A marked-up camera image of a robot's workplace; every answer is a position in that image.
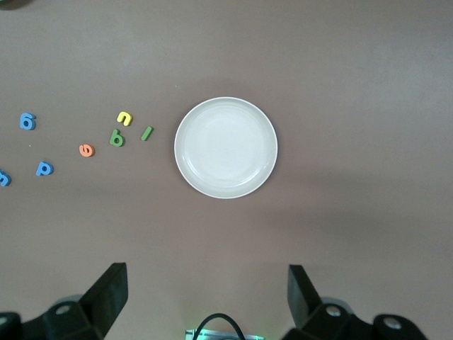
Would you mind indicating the blue foam letter g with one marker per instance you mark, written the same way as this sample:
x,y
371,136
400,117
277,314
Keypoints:
x,y
21,122

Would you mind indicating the blue foam letter p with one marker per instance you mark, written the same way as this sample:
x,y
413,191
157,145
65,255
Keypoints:
x,y
38,173

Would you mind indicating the beige brown round plate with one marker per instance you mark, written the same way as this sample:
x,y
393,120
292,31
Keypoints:
x,y
226,147

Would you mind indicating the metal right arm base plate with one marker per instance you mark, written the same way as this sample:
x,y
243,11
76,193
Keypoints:
x,y
255,335

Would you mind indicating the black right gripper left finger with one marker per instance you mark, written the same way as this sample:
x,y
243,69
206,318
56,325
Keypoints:
x,y
99,304

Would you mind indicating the yellow foam letter n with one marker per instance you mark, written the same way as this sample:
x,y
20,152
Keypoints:
x,y
124,115

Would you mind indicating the blue foam letter m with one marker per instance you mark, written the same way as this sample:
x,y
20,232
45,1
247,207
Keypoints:
x,y
5,181

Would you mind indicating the green foam letter q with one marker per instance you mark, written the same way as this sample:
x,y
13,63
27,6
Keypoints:
x,y
114,136

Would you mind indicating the brown table cover sheet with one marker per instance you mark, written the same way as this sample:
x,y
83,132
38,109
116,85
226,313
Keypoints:
x,y
318,71

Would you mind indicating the orange foam letter e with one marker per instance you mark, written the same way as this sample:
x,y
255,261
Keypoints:
x,y
86,154

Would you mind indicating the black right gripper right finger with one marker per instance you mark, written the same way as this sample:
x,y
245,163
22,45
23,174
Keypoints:
x,y
308,308

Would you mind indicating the green foam letter l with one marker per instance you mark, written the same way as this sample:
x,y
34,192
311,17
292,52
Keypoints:
x,y
146,133

